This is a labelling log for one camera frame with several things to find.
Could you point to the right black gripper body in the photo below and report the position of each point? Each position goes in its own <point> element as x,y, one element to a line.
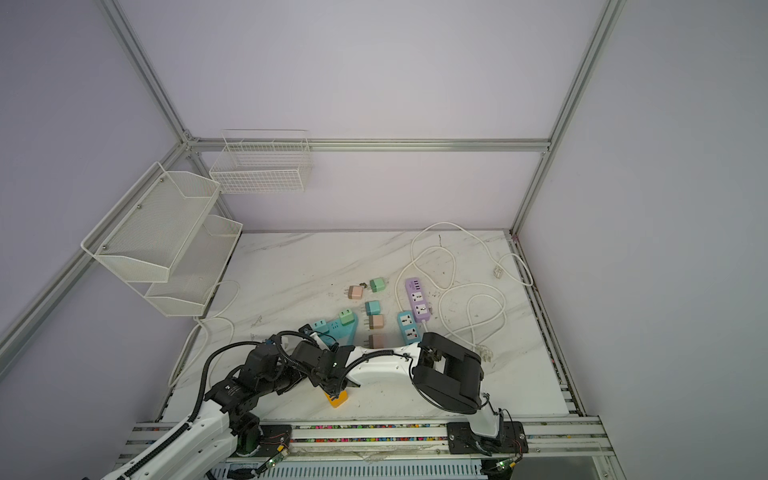
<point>316,380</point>

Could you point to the orange power strip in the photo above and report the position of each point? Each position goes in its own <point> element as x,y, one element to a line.
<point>338,400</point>

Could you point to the teal triangular power strip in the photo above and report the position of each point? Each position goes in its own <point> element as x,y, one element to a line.
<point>342,335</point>

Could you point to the pink plug orange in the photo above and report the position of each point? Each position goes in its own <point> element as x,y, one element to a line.
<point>377,341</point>

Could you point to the blue power strip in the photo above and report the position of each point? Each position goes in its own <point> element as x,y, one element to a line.
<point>409,328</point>

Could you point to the purple power strip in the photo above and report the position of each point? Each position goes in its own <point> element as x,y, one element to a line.
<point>417,300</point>

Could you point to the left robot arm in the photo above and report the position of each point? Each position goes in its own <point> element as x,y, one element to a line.
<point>221,414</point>

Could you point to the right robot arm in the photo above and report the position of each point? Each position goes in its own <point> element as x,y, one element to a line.
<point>443,373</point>

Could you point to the green plug triangular left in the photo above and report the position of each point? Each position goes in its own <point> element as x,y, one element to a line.
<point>320,326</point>

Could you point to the green plug triangular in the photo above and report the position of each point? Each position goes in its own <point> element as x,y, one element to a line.
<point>320,326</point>
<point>347,317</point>

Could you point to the green plug triangular right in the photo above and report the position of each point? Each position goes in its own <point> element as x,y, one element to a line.
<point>347,317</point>

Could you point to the white two-tier mesh shelf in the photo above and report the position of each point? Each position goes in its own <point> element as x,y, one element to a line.
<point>164,240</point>

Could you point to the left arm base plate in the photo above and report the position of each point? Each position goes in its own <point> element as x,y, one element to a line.
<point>263,441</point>

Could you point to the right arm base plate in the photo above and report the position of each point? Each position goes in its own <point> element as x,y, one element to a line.
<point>511,439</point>

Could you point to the white wire basket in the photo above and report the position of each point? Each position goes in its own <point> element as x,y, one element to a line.
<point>261,161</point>

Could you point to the aluminium frame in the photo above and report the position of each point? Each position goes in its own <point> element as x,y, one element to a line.
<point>20,335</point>

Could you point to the aluminium front rail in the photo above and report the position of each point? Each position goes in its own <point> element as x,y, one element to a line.
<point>401,446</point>

